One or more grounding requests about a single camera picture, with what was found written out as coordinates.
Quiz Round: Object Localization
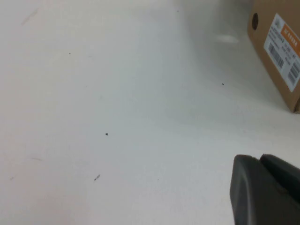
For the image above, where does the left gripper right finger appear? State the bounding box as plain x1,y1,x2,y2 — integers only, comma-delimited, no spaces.
259,153,300,205

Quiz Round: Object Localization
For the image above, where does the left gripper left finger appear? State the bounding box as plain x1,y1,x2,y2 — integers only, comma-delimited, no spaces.
230,154,300,225

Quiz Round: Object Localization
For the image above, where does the brown cardboard shoe box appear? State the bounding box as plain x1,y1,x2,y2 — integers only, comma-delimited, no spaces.
247,0,300,114

